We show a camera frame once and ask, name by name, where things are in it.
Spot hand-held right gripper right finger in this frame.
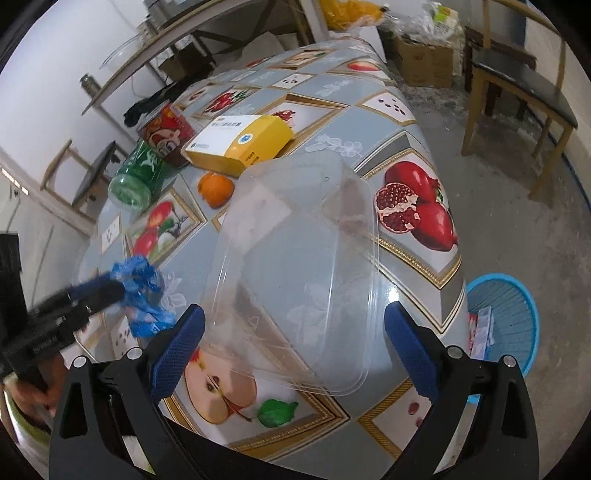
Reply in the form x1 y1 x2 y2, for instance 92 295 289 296
379 300 541 480

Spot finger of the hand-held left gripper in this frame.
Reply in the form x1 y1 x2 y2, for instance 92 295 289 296
30 272 126 325

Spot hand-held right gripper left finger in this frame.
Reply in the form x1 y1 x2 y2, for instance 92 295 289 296
48 304 208 480

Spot blue plastic bag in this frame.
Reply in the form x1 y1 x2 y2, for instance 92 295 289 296
111 257 177 339

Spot clear plastic bag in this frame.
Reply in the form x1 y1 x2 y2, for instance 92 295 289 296
467 308 496 360

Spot blue plastic basket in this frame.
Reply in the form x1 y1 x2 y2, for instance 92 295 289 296
464 274 540 408

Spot green plastic bottle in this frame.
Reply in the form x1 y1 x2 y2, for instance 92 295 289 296
107 141 168 212

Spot clear plastic food container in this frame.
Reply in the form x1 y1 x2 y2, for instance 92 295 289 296
203 154 382 398

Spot orange fruit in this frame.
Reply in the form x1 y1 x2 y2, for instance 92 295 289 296
198 172 235 209

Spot red drink can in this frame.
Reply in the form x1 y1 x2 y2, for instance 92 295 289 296
137 102 194 168

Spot yellow and white box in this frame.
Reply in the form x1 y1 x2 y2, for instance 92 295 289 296
181 115 295 178

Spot person's left hand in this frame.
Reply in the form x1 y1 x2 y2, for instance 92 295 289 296
8 357 71 424

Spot wooden chair black seat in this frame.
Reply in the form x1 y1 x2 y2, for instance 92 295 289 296
462 0 581 202
41 138 131 232

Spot black cloth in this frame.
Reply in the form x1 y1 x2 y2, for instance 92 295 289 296
124 83 185 129

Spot clear glass bowl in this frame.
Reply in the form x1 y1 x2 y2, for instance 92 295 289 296
98 32 145 71

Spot fruit print tablecloth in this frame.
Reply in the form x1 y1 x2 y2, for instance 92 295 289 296
74 37 465 462

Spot wooden shelf bench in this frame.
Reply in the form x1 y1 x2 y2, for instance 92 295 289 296
81 0 324 117

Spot cardboard box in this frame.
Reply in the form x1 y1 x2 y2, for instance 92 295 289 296
392 34 456 89

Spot dark brown stool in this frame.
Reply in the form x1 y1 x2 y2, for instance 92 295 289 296
464 25 539 120

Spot white plastic bags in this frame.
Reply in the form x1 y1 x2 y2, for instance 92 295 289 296
383 0 465 48

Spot orange plastic bag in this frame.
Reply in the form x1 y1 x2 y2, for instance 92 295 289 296
318 0 387 31

